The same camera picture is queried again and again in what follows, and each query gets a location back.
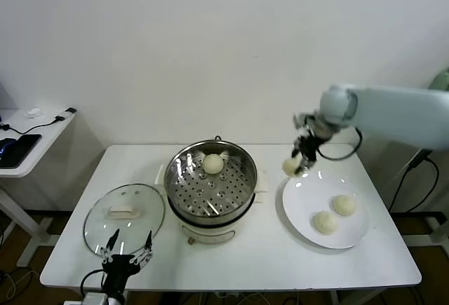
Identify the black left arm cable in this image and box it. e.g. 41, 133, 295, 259
80, 268, 106, 297

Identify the glass pot lid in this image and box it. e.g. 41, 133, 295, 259
83, 182, 166, 259

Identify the black adapter cable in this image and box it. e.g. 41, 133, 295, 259
388, 157, 441, 213

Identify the steel steamer basket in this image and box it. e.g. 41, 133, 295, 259
155, 139, 270, 220

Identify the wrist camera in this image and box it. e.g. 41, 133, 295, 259
293, 111, 316, 133
82, 292, 108, 305

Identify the black phone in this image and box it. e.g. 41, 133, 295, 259
0, 133, 43, 169

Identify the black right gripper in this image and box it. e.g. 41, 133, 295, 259
290, 135, 322, 176

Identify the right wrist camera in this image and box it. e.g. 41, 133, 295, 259
293, 111, 316, 133

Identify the blue computer mouse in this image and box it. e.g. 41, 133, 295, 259
0, 137, 18, 157

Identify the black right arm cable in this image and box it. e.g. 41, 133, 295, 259
317, 128, 364, 161

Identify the black power adapter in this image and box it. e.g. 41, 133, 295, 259
408, 149, 434, 170

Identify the white adapter cable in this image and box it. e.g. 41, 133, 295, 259
384, 164, 413, 194

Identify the white side table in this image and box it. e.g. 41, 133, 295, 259
0, 108, 78, 267

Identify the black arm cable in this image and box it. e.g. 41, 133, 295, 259
80, 268, 106, 297
317, 128, 364, 161

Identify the mint green appliance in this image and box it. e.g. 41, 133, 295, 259
429, 68, 449, 92

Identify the white round plate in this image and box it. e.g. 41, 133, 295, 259
282, 170, 371, 250

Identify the white shelf table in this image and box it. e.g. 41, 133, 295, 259
391, 210, 449, 248

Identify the black cable with plug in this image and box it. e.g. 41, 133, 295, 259
0, 107, 77, 134

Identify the white steamed baozi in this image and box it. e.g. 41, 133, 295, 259
332, 194, 358, 217
202, 153, 225, 175
312, 211, 340, 236
282, 157, 302, 178

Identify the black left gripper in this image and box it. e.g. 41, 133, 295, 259
99, 228, 155, 287

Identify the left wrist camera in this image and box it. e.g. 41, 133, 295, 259
82, 292, 108, 305

